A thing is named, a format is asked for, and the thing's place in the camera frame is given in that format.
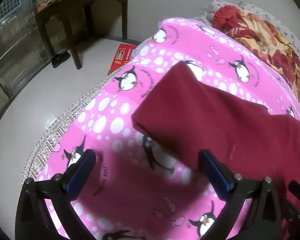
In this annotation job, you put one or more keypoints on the black shoe under table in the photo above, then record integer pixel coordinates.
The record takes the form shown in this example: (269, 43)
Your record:
(58, 59)

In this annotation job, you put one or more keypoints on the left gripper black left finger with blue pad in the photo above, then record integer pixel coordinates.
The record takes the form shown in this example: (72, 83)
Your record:
(33, 220)

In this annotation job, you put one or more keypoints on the red yellow floral blanket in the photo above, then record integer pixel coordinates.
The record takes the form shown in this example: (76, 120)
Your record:
(263, 40)

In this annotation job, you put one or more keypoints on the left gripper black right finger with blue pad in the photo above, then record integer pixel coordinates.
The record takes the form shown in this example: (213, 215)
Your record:
(263, 220)

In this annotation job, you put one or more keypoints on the grey floral pillow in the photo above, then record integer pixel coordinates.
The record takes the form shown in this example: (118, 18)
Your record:
(208, 12)

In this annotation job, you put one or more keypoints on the maroon red shirt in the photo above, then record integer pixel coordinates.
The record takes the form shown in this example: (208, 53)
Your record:
(186, 116)

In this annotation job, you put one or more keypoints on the pink penguin bedsheet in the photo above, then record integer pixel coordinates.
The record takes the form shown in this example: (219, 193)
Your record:
(138, 188)

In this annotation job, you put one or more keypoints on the dark wooden table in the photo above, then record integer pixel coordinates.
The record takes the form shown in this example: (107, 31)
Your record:
(63, 10)

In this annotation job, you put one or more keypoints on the red box on floor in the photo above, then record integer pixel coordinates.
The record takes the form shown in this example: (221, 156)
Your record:
(122, 56)

